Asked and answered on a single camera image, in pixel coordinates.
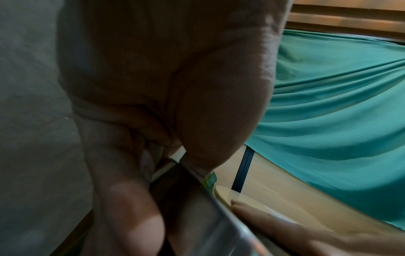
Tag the black vertical pole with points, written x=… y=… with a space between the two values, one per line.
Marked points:
x=243 y=170

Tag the wooden slatted screen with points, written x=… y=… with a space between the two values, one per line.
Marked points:
x=345 y=17

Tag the round wooden table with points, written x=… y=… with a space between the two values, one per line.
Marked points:
x=250 y=202

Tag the wooden panel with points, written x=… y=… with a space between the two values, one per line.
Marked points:
x=284 y=185

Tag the green draped fabric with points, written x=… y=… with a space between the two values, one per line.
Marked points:
x=332 y=112

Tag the person's left hand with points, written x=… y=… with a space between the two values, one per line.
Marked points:
x=158 y=75

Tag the person's right hand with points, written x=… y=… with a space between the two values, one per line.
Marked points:
x=300 y=237

